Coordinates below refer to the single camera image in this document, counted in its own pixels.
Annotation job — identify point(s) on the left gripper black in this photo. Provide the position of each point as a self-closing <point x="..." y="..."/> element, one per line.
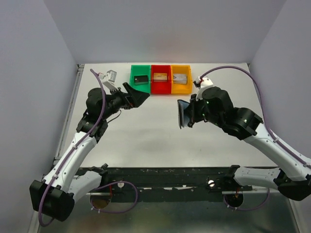
<point x="127" y="96"/>

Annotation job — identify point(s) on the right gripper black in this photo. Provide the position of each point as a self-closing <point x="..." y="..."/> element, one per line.
<point x="192" y="111"/>

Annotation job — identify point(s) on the black leather card holder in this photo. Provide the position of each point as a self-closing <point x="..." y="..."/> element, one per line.
<point x="179" y="104"/>

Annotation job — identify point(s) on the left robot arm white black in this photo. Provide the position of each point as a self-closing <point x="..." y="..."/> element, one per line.
<point x="73" y="150"/>

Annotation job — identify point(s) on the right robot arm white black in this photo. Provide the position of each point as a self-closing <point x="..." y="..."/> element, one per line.
<point x="291" y="177"/>

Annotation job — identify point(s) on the black card in green bin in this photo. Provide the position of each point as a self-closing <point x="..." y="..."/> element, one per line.
<point x="141" y="79"/>

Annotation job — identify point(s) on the gold card in red bin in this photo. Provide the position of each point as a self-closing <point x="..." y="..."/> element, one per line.
<point x="160" y="77"/>

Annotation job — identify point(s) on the silver cards in yellow bin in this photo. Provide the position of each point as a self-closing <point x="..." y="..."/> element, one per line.
<point x="180" y="78"/>

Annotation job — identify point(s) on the red plastic bin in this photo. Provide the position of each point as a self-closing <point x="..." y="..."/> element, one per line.
<point x="161" y="87"/>

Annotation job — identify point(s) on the green plastic bin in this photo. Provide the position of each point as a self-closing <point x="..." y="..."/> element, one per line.
<point x="141" y="70"/>

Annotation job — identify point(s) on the yellow plastic bin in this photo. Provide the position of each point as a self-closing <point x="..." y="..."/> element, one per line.
<point x="182" y="89"/>

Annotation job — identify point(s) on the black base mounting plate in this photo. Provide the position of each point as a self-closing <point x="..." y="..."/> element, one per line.
<point x="164" y="184"/>

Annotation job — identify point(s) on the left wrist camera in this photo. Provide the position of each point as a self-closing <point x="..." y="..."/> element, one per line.
<point x="108" y="79"/>

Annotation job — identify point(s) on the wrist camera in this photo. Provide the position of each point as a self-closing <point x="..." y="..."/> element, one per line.
<point x="108" y="79"/>
<point x="202" y="84"/>

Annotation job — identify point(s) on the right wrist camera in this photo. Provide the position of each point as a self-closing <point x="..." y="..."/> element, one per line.
<point x="202" y="84"/>

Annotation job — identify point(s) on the aluminium rail front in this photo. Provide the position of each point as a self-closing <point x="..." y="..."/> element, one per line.
<point x="255" y="189"/>

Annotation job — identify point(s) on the aluminium rail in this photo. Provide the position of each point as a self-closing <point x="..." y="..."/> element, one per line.
<point x="66" y="125"/>
<point x="255" y="189"/>

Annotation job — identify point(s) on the aluminium rail left side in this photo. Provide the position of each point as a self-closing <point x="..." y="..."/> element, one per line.
<point x="66" y="125"/>

